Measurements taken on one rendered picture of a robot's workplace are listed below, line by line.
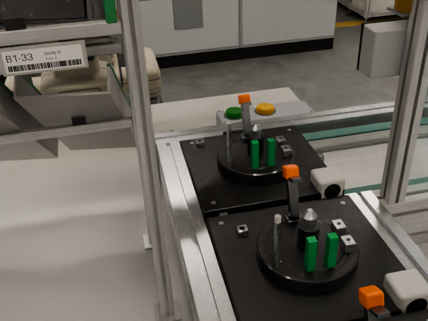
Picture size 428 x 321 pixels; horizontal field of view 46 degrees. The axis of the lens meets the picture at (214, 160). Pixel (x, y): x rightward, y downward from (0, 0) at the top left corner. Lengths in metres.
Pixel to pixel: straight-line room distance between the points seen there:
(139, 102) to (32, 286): 0.43
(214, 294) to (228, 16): 3.41
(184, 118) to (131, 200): 0.37
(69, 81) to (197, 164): 0.72
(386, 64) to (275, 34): 3.39
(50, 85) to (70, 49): 1.00
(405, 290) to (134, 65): 0.42
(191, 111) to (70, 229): 0.53
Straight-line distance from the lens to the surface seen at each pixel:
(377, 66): 0.76
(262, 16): 4.06
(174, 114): 1.36
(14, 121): 0.78
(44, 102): 0.74
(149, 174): 0.64
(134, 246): 0.93
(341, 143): 1.09
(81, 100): 0.73
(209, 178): 0.88
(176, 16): 3.89
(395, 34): 0.76
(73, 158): 1.22
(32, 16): 0.61
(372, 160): 1.06
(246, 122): 0.94
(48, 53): 0.56
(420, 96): 0.78
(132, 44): 0.57
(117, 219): 1.00
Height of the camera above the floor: 1.46
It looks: 32 degrees down
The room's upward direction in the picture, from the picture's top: 3 degrees counter-clockwise
